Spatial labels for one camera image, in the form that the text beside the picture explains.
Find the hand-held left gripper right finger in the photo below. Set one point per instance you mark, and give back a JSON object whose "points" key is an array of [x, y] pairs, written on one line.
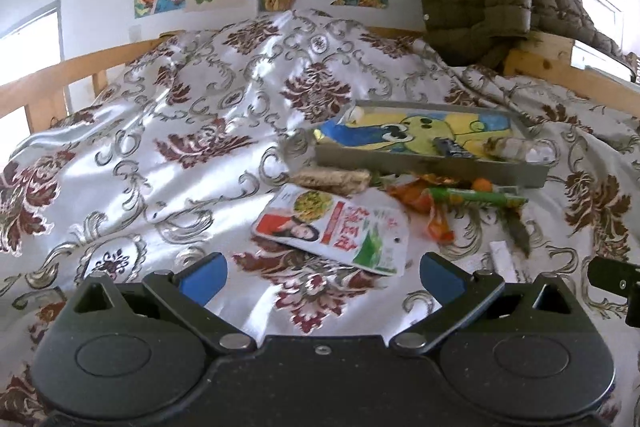
{"points": [[440, 279]]}

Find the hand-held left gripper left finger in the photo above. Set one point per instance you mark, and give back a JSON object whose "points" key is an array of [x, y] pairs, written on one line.
{"points": [[202, 279]]}

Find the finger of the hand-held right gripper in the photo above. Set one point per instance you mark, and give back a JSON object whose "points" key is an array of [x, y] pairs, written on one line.
{"points": [[612, 276]]}

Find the orange snack wrapper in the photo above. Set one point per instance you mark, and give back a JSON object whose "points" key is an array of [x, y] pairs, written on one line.
{"points": [[417, 202]]}

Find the green snack stick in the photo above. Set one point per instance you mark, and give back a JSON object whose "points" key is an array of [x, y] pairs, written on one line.
{"points": [[475, 197]]}

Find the small orange fruit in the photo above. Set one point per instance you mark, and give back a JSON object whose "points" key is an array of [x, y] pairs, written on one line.
{"points": [[482, 184]]}

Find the white and red snack packet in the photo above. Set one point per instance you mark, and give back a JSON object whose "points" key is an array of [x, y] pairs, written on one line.
{"points": [[350, 227]]}

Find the metal tray with cartoon print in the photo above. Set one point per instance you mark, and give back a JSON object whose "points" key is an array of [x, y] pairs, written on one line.
{"points": [[400, 167]]}

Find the white paper strip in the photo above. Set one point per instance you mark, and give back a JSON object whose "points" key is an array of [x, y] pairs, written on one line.
{"points": [[505, 259]]}

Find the dark small snack packet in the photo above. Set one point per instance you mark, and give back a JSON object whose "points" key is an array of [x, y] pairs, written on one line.
{"points": [[452, 148]]}

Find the floral satin blanket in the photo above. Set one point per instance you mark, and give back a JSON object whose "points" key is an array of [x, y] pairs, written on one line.
{"points": [[150, 157]]}

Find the brown grain bar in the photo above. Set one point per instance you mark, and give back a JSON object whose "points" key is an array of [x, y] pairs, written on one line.
{"points": [[330, 181]]}

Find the window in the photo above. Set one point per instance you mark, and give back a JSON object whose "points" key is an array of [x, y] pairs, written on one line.
{"points": [[35, 34]]}

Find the wooden bed frame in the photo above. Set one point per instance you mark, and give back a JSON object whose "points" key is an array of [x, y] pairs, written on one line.
{"points": [[50, 79]]}

